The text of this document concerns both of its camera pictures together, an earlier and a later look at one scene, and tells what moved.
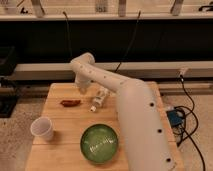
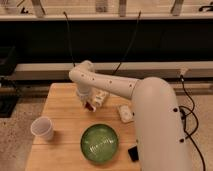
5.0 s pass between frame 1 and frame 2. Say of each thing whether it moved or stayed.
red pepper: moved
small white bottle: stayed
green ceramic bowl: stayed
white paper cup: stayed
